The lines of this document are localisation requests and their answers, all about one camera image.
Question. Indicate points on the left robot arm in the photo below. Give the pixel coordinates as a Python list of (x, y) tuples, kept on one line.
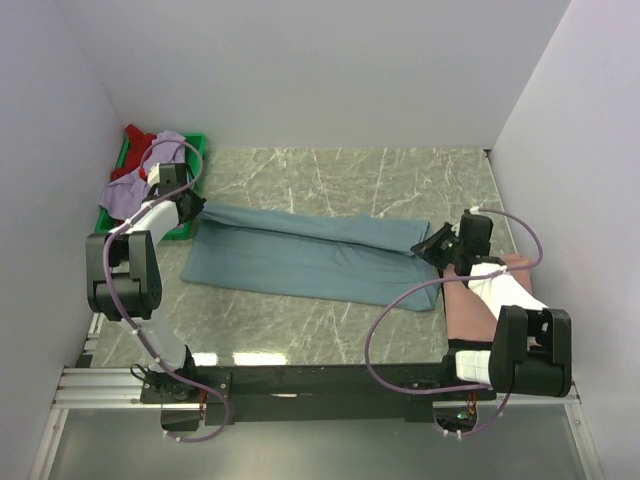
[(124, 284)]

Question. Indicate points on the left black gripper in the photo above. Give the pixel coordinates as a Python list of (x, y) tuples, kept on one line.
[(196, 207)]

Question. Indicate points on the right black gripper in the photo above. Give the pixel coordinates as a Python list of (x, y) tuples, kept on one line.
[(430, 246)]

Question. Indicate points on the black base beam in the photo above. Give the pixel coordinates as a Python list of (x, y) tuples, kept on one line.
[(410, 376)]

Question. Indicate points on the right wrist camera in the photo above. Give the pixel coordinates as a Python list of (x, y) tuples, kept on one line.
[(474, 234)]

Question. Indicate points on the folded pink t-shirt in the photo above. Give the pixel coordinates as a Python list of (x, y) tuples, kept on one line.
[(470, 310)]

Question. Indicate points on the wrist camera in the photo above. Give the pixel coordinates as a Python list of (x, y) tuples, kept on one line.
[(474, 234), (166, 178)]

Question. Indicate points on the red t-shirt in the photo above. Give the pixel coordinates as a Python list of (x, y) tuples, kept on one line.
[(136, 144)]

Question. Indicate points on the aluminium rail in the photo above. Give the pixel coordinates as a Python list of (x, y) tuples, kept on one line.
[(332, 386)]

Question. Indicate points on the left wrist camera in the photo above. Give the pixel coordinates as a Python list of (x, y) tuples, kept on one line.
[(166, 178)]

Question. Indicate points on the lavender t-shirt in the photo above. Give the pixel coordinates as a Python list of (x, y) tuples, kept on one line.
[(123, 197)]

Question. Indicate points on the green plastic bin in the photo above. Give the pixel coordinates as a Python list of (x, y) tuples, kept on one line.
[(194, 157)]

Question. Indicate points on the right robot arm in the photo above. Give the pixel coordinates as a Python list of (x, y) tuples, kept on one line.
[(530, 352)]

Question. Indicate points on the blue t-shirt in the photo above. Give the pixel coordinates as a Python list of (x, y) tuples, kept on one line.
[(357, 259)]

